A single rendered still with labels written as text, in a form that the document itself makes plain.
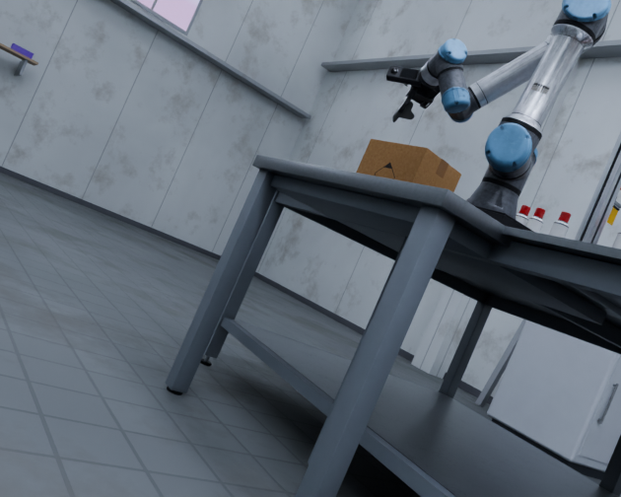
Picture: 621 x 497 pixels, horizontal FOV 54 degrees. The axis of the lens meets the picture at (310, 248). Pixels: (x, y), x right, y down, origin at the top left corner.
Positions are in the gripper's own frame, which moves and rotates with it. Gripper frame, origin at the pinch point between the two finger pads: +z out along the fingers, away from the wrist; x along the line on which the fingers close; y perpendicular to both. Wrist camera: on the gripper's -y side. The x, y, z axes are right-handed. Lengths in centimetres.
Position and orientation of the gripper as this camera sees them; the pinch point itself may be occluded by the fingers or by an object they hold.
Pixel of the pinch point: (397, 103)
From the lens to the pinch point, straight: 211.5
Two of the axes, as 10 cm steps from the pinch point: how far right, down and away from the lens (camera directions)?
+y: 9.0, 4.1, 1.7
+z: -2.9, 2.4, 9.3
